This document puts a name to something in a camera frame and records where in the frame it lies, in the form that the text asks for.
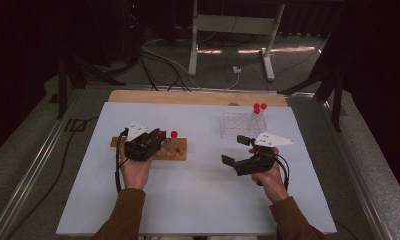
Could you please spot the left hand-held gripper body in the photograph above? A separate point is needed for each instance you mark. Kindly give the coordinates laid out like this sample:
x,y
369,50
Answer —
x,y
139,150

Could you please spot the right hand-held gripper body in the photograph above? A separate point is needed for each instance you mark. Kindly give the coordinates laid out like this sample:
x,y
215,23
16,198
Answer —
x,y
258,163

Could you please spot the wooden test tube rack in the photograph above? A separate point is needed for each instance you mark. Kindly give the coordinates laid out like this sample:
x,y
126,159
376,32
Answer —
x,y
174,154

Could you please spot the clear plastic test tube rack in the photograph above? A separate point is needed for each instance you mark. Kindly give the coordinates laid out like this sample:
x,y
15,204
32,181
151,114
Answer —
x,y
234,125

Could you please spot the person's right hand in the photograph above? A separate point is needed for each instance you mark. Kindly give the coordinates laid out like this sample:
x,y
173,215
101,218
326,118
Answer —
x,y
273,183

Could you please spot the person's left hand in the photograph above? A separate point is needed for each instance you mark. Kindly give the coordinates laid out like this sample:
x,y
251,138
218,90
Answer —
x,y
134,175

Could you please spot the white table sheet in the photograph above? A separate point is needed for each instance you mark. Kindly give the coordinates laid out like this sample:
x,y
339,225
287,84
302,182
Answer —
x,y
194,190

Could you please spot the white plug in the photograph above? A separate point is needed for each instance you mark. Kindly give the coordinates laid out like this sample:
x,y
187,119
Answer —
x,y
236,69

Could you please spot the black angled stand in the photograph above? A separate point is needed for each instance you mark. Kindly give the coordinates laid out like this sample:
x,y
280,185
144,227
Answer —
x,y
337,106

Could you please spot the black tripod stand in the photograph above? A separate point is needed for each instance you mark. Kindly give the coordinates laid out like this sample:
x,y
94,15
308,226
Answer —
x,y
62,90

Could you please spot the dark equipment rack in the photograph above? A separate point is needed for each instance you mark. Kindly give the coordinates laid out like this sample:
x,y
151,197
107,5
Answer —
x,y
133,30

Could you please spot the white metal stand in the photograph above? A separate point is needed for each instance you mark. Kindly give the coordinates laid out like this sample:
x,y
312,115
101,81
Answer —
x,y
234,25

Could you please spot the aluminium frame rail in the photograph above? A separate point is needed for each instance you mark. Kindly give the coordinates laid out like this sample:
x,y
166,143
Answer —
x,y
354,173
34,170

